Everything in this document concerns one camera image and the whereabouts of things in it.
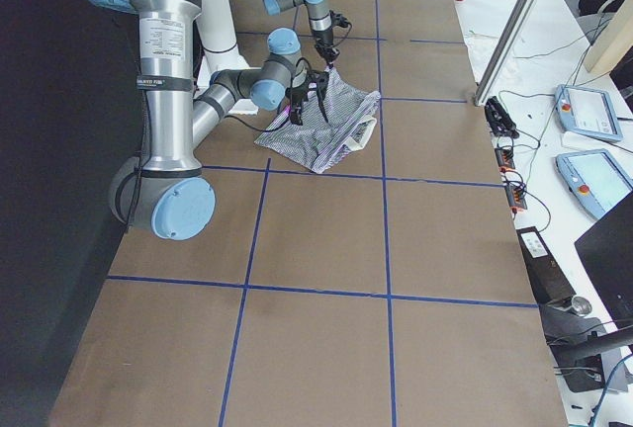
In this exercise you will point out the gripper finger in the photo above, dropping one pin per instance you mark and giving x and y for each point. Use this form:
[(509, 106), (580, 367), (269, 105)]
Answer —
[(328, 59), (295, 114), (321, 105)]

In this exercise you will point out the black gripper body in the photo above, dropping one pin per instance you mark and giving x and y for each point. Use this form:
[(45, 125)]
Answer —
[(313, 83), (323, 44)]

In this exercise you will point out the striped navy white polo shirt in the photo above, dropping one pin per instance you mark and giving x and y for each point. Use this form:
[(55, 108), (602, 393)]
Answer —
[(317, 145)]

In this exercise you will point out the clear plastic bag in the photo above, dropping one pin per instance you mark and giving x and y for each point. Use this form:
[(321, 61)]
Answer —
[(480, 49)]

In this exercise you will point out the black clamp tool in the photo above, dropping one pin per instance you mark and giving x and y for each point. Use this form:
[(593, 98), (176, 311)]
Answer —
[(499, 120)]

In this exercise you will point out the orange black connector block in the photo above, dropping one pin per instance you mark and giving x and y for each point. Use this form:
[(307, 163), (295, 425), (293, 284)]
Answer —
[(514, 184)]

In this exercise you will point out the far teach pendant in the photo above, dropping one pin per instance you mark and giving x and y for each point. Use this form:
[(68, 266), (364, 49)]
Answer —
[(587, 112)]

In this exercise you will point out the teach pendant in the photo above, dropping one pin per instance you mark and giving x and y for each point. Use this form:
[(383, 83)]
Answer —
[(595, 178), (587, 112)]

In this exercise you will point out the near teach pendant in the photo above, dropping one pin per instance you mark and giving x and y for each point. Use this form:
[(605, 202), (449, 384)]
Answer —
[(595, 178)]

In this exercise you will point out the black power supply box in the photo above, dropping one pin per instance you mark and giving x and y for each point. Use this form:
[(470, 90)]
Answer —
[(547, 280)]

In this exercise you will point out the black monitor stand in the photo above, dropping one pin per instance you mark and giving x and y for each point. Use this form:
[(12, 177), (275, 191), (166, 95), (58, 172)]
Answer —
[(585, 353)]

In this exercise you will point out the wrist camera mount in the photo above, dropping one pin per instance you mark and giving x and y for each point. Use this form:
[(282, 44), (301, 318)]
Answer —
[(338, 20)]

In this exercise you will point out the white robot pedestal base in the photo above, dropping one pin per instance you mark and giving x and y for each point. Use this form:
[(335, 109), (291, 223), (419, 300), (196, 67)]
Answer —
[(217, 34)]

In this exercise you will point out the aluminium frame post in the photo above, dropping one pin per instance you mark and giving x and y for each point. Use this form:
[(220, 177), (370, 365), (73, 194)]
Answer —
[(511, 31)]

